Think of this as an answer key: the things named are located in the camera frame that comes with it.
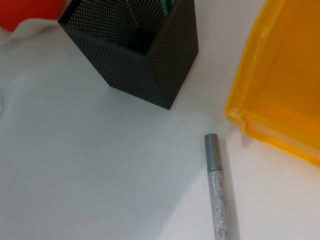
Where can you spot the translucent green glass fruit plate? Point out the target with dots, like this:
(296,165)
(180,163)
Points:
(27,30)

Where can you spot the silver glitter pen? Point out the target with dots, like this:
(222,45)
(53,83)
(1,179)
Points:
(221,195)

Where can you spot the yellow translucent plastic bin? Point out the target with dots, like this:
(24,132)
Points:
(282,75)

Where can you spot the red-orange toy orange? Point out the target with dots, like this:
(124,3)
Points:
(30,10)

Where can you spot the black mesh pen holder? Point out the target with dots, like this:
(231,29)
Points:
(120,65)

